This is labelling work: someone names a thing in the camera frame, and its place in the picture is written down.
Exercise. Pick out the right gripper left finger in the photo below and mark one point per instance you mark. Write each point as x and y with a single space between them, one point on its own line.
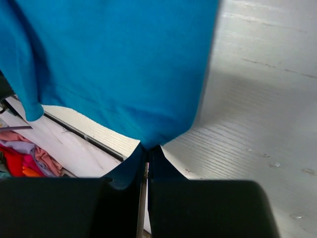
111 206

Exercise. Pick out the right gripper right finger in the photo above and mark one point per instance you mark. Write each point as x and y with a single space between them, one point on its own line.
184 208

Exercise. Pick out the blue t shirt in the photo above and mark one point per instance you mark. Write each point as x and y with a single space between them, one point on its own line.
136 67

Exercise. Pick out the colourful cloth pile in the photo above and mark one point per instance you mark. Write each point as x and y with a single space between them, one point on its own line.
23 158

